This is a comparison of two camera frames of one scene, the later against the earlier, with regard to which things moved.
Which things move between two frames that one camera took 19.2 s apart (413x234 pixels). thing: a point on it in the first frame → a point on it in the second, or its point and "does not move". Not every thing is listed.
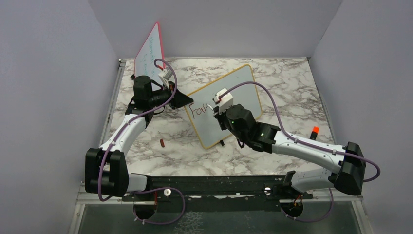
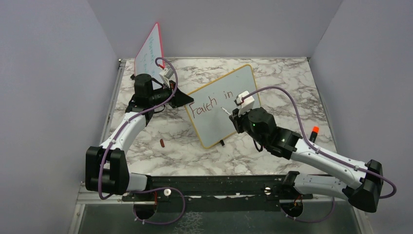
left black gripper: [179, 100] does not move
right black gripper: [219, 116] → [237, 120]
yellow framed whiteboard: [201, 113] does not move
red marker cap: [162, 143] does not move
